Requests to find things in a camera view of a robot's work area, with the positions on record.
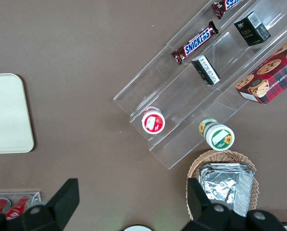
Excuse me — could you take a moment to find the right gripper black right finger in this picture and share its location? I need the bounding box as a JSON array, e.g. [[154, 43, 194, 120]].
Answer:
[[183, 177, 233, 231]]

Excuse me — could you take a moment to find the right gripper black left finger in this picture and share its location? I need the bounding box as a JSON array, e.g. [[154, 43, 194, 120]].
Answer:
[[19, 178, 80, 231]]

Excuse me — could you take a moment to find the light wicker basket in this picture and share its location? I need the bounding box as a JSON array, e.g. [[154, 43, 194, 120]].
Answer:
[[186, 149, 260, 221]]

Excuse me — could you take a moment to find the cream plastic tray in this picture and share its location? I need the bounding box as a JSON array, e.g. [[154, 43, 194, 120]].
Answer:
[[0, 73, 35, 155]]

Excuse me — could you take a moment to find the clear acrylic bottle rack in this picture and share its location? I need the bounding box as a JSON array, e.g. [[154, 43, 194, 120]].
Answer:
[[0, 191, 42, 221]]

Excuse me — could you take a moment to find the aluminium foil food container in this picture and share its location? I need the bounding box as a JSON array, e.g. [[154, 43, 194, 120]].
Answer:
[[198, 163, 254, 218]]

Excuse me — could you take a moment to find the green lid sunflower cup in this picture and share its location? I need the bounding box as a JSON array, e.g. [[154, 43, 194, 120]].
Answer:
[[198, 117, 236, 152]]

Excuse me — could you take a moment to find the red lid yogurt cup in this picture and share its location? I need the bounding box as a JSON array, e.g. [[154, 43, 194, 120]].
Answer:
[[141, 106, 166, 135]]

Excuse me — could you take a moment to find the clear acrylic stepped shelf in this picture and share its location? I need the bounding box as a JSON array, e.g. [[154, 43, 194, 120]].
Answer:
[[113, 0, 287, 170]]

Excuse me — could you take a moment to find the small black carton box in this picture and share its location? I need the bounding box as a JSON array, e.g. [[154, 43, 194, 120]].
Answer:
[[234, 11, 272, 47], [191, 54, 221, 86]]

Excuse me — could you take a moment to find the red tartan cookie box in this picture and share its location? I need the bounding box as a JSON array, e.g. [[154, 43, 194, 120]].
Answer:
[[235, 33, 287, 105]]

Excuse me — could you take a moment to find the Snickers chocolate bar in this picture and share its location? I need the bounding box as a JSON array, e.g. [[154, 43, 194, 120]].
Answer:
[[211, 0, 242, 20], [171, 20, 219, 65]]

